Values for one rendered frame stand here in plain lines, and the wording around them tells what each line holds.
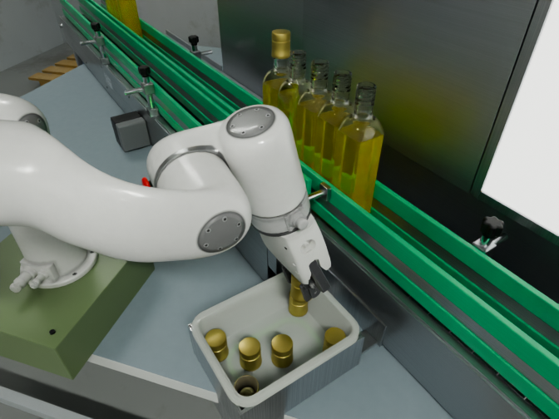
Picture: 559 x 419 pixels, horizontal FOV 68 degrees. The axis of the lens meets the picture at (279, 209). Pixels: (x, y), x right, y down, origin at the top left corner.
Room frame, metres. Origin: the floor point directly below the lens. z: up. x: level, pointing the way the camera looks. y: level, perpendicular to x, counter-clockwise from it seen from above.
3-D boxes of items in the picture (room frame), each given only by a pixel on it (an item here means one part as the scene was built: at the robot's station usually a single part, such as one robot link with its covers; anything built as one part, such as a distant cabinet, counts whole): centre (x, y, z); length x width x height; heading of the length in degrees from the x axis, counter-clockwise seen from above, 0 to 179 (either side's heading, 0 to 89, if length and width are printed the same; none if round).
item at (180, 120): (1.29, 0.49, 0.93); 1.75 x 0.01 x 0.08; 33
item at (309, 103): (0.69, -0.07, 0.99); 0.06 x 0.06 x 0.21; 34
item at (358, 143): (0.59, -0.13, 0.99); 0.06 x 0.06 x 0.21; 33
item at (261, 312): (0.39, 0.01, 0.80); 0.22 x 0.17 x 0.09; 123
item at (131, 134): (1.10, 0.44, 0.79); 0.08 x 0.08 x 0.08; 33
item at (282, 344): (0.38, 0.00, 0.79); 0.04 x 0.04 x 0.04
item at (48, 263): (0.51, 0.39, 0.92); 0.16 x 0.13 x 0.15; 168
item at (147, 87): (1.01, 0.36, 0.94); 0.07 x 0.04 x 0.13; 123
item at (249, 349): (0.37, 0.05, 0.79); 0.04 x 0.04 x 0.04
